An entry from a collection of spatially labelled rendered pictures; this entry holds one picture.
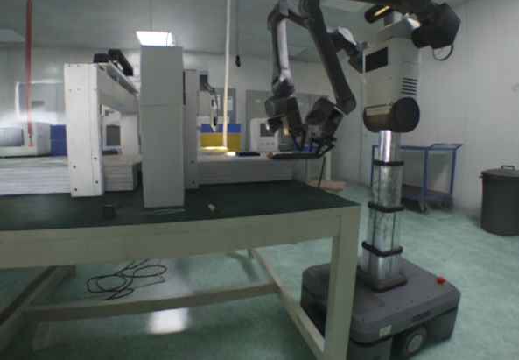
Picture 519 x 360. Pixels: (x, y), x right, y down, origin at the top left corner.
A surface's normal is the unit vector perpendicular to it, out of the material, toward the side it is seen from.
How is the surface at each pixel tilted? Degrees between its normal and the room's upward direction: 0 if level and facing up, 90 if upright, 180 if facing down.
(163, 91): 90
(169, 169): 90
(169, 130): 90
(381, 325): 45
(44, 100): 90
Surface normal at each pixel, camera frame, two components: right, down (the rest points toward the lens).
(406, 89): 0.29, 0.27
